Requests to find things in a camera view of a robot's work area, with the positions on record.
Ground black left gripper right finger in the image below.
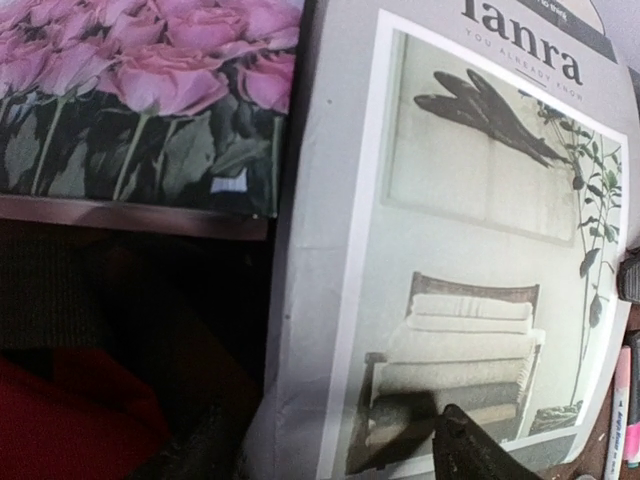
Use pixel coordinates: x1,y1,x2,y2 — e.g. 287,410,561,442
432,404,540,480

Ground red backpack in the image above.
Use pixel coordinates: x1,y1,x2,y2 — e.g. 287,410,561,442
1,220,262,479

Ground pink roses designer book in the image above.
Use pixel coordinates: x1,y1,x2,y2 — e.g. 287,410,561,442
1,1,305,238

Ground grey ianra magazine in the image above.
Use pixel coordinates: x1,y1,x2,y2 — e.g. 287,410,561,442
238,1,639,479

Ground black pink highlighter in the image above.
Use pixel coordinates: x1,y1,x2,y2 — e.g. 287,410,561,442
624,330,640,469

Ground white pink marker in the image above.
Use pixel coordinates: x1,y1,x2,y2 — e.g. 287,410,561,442
603,346,631,480

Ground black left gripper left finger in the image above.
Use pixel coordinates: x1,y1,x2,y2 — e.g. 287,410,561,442
134,405,240,480

